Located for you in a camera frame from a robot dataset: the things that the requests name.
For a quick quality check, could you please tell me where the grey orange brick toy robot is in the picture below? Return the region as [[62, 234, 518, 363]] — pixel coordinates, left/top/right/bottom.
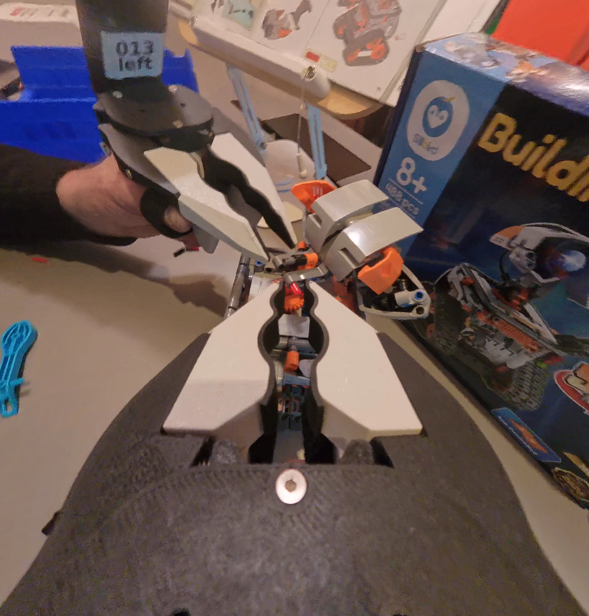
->
[[224, 178, 432, 419]]

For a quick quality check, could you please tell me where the person's left hand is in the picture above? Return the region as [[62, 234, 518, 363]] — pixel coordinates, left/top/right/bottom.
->
[[57, 154, 196, 240]]

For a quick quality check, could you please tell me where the white box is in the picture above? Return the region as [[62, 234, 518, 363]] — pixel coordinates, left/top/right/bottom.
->
[[0, 2, 81, 49]]

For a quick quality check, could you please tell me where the dark blue robot kit box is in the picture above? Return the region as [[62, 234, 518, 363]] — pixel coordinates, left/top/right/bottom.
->
[[374, 33, 589, 511]]

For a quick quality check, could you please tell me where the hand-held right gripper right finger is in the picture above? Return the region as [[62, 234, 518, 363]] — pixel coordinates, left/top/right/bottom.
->
[[306, 280, 423, 442]]

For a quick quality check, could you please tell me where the orange box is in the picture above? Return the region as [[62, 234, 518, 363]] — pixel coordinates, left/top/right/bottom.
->
[[492, 0, 589, 73]]

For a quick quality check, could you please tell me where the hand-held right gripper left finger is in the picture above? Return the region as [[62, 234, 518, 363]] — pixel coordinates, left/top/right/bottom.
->
[[162, 281, 281, 440]]

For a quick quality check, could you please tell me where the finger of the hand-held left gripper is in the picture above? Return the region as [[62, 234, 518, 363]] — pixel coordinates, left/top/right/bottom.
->
[[144, 146, 271, 263], [198, 132, 299, 250]]

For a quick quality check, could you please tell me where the blue plastic bin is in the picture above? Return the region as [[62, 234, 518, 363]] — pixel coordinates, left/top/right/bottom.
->
[[0, 46, 199, 162]]

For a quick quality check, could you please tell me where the person's left forearm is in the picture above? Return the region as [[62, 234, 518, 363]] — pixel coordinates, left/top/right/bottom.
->
[[0, 140, 136, 246]]

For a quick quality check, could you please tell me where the turquoise plastic brick tool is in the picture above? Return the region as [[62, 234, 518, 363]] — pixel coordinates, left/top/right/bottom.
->
[[0, 320, 38, 418]]

